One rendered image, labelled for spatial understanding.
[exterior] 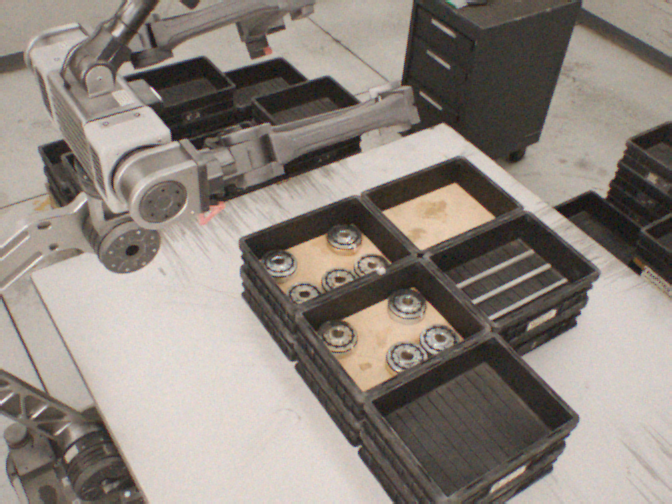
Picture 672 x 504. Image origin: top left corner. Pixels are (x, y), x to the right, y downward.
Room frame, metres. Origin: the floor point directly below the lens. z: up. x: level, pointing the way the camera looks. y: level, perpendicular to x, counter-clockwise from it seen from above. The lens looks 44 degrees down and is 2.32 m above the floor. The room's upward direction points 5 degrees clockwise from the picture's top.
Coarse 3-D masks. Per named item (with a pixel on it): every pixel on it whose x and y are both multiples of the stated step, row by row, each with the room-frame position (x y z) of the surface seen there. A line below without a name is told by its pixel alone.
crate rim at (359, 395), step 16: (432, 272) 1.40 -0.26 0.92; (352, 288) 1.31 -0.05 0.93; (448, 288) 1.34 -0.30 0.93; (320, 304) 1.24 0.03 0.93; (464, 304) 1.30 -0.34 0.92; (304, 320) 1.19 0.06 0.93; (480, 320) 1.24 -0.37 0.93; (480, 336) 1.19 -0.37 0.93; (320, 352) 1.11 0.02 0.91; (448, 352) 1.13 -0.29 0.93; (336, 368) 1.05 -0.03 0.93; (416, 368) 1.07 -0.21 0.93; (352, 384) 1.01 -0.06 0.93; (384, 384) 1.02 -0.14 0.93
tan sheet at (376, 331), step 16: (384, 304) 1.35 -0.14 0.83; (352, 320) 1.29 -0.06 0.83; (368, 320) 1.29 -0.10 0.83; (384, 320) 1.30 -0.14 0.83; (432, 320) 1.31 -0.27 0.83; (368, 336) 1.24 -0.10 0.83; (384, 336) 1.24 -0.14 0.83; (400, 336) 1.25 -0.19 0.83; (416, 336) 1.25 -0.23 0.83; (368, 352) 1.18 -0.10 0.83; (384, 352) 1.19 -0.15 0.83; (352, 368) 1.13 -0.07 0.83; (368, 368) 1.13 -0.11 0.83; (384, 368) 1.14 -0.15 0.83; (368, 384) 1.09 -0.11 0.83
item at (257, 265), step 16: (320, 208) 1.61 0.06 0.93; (368, 208) 1.63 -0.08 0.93; (288, 224) 1.53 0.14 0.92; (384, 224) 1.56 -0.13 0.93; (240, 240) 1.45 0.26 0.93; (400, 240) 1.50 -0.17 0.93; (416, 256) 1.45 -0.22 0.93; (272, 288) 1.29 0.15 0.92; (336, 288) 1.30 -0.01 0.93; (288, 304) 1.23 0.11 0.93; (304, 304) 1.24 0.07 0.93
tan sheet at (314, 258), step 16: (352, 224) 1.66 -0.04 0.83; (320, 240) 1.58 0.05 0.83; (368, 240) 1.60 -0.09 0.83; (304, 256) 1.51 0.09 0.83; (320, 256) 1.51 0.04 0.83; (336, 256) 1.52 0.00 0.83; (352, 256) 1.53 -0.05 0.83; (384, 256) 1.54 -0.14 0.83; (304, 272) 1.45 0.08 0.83; (320, 272) 1.45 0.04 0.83
